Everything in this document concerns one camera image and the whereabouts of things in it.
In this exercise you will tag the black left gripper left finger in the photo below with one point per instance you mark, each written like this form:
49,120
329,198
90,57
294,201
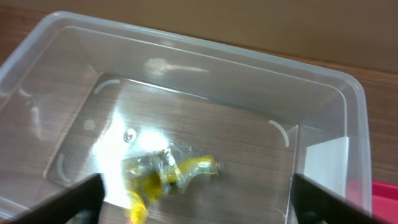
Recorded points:
84,197

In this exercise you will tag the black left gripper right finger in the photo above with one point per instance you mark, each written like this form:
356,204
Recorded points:
314,204

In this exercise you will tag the yellow clear candy wrapper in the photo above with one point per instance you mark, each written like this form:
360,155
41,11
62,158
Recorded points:
162,174

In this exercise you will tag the clear plastic waste bin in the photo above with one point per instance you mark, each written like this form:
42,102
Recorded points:
81,94

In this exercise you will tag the red plastic tray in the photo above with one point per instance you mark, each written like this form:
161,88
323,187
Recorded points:
384,199

